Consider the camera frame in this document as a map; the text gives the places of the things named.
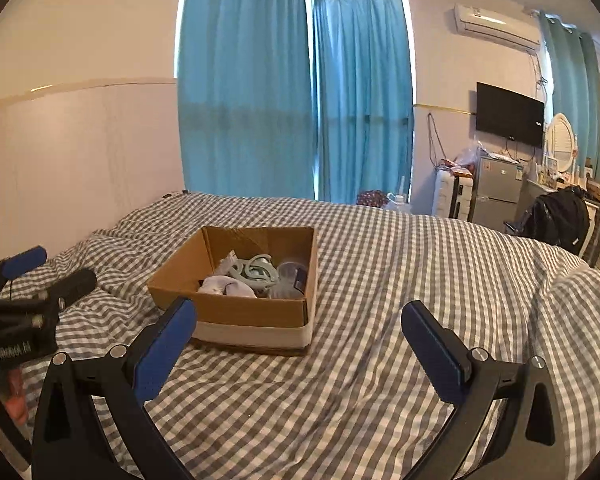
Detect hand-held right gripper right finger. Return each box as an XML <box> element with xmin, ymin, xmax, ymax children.
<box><xmin>401</xmin><ymin>300</ymin><xmax>568</xmax><ymax>480</ymax></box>

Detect white suitcase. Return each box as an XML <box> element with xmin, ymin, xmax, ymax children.
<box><xmin>432</xmin><ymin>167</ymin><xmax>476</xmax><ymax>220</ymax></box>

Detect white sock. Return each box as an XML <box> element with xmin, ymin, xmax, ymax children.
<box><xmin>197</xmin><ymin>274</ymin><xmax>259</xmax><ymax>299</ymax></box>

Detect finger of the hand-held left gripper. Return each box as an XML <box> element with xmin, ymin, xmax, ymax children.
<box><xmin>0</xmin><ymin>245</ymin><xmax>49</xmax><ymax>302</ymax></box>
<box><xmin>0</xmin><ymin>268</ymin><xmax>99</xmax><ymax>332</ymax></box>

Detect wide blue curtain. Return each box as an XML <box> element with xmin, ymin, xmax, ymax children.
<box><xmin>177</xmin><ymin>0</ymin><xmax>317</xmax><ymax>202</ymax></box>

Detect grey checkered blanket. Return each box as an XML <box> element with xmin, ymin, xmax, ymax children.
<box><xmin>0</xmin><ymin>190</ymin><xmax>600</xmax><ymax>480</ymax></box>

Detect person's left hand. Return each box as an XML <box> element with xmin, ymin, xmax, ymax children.
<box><xmin>0</xmin><ymin>366</ymin><xmax>32</xmax><ymax>425</ymax></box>

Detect air conditioner cables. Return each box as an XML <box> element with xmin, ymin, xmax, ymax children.
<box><xmin>529</xmin><ymin>52</ymin><xmax>551</xmax><ymax>97</ymax></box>

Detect blue curtain beside mirror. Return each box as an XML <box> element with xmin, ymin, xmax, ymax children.
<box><xmin>538</xmin><ymin>10</ymin><xmax>600</xmax><ymax>174</ymax></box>

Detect hanging wall cable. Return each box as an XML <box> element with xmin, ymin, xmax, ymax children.
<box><xmin>426</xmin><ymin>112</ymin><xmax>446</xmax><ymax>169</ymax></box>

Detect pale green strap bundle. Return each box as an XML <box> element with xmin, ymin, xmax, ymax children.
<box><xmin>229</xmin><ymin>254</ymin><xmax>280</xmax><ymax>291</ymax></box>

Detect clear plastic bag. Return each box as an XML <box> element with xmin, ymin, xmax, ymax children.
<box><xmin>454</xmin><ymin>142</ymin><xmax>486</xmax><ymax>169</ymax></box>

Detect white oval mirror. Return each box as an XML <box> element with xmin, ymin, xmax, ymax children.
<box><xmin>543</xmin><ymin>112</ymin><xmax>579</xmax><ymax>171</ymax></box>

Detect narrow blue curtain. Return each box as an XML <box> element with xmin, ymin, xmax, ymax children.
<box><xmin>309</xmin><ymin>0</ymin><xmax>415</xmax><ymax>207</ymax></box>

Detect silver mini fridge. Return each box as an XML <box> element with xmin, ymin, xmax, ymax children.
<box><xmin>472</xmin><ymin>154</ymin><xmax>526</xmax><ymax>224</ymax></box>

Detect red patterned cloth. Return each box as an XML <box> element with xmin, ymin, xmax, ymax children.
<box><xmin>355</xmin><ymin>189</ymin><xmax>389</xmax><ymax>207</ymax></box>

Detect black wall television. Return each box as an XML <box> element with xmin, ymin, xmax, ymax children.
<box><xmin>474</xmin><ymin>81</ymin><xmax>546</xmax><ymax>149</ymax></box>

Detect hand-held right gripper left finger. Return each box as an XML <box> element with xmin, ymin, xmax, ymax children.
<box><xmin>31</xmin><ymin>296</ymin><xmax>198</xmax><ymax>480</ymax></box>

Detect white air conditioner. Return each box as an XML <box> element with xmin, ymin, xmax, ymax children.
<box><xmin>452</xmin><ymin>2</ymin><xmax>544</xmax><ymax>55</ymax></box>

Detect clear cotton swab container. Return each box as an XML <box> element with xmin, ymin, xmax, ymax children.
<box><xmin>269</xmin><ymin>258</ymin><xmax>309</xmax><ymax>300</ymax></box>

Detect black backpack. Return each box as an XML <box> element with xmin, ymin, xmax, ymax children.
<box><xmin>519</xmin><ymin>185</ymin><xmax>591</xmax><ymax>255</ymax></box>

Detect cardboard box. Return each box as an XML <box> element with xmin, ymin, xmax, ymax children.
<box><xmin>146</xmin><ymin>225</ymin><xmax>319</xmax><ymax>357</ymax></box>

